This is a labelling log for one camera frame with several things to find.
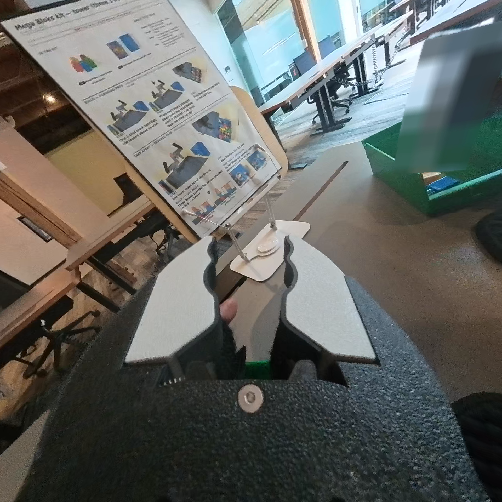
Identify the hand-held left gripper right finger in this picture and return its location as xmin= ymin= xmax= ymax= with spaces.
xmin=279 ymin=235 xmax=380 ymax=363

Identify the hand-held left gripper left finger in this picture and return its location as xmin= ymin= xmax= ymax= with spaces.
xmin=125 ymin=236 xmax=220 ymax=381

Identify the green plastic bin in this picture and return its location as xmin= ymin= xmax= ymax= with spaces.
xmin=245 ymin=360 xmax=272 ymax=380
xmin=362 ymin=114 xmax=502 ymax=217

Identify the blue mega block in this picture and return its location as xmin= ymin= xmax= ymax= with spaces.
xmin=427 ymin=177 xmax=459 ymax=195

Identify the person's left hand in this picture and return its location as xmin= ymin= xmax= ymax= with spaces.
xmin=216 ymin=297 xmax=247 ymax=379

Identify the white poster stand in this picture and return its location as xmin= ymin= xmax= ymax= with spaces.
xmin=181 ymin=143 xmax=311 ymax=282

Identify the black office chair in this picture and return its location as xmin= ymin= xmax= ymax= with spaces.
xmin=21 ymin=310 xmax=102 ymax=379

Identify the wooden desk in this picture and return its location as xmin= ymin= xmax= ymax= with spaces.
xmin=0 ymin=114 xmax=153 ymax=353
xmin=259 ymin=12 xmax=416 ymax=138

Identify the instruction poster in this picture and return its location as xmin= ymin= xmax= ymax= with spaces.
xmin=0 ymin=0 xmax=284 ymax=239

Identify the blue office chair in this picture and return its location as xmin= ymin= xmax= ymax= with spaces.
xmin=317 ymin=35 xmax=339 ymax=59
xmin=292 ymin=51 xmax=316 ymax=77

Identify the black cable cover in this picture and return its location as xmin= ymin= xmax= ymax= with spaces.
xmin=218 ymin=255 xmax=287 ymax=310

